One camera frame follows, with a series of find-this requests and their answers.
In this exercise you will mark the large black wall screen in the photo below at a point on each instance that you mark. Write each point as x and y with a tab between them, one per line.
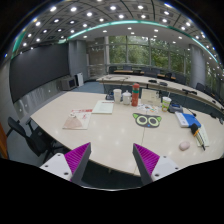
37	67

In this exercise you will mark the white paper stand sign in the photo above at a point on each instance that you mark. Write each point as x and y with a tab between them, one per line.
150	97

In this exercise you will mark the grey box device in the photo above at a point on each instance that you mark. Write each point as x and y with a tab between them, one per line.
67	84

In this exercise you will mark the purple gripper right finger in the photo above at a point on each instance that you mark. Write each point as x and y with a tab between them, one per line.
151	166

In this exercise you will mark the white lidded mug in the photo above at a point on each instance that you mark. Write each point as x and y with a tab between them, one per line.
126	98

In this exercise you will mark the red white magazine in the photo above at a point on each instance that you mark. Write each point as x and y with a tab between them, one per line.
78	119

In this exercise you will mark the blue notebook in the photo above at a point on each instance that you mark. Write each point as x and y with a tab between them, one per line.
187	120

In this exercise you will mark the white booklet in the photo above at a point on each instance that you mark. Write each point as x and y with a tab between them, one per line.
103	107

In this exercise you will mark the black yellow brush tool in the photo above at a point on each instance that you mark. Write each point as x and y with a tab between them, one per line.
195	131

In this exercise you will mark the red green thermos bottle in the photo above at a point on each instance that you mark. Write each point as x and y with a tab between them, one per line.
135	94

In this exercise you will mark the pink computer mouse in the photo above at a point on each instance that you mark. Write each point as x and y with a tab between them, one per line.
184	145

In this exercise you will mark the green white drink cup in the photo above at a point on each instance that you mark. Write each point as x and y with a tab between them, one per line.
165	103

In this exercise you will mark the black cat face mousepad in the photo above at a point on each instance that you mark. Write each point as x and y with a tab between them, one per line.
147	121

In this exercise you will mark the white paper cup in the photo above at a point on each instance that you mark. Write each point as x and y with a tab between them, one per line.
117	95

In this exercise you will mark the black office chair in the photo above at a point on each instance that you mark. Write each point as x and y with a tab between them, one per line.
39	141

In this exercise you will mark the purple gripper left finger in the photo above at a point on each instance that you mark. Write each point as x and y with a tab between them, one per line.
69	166

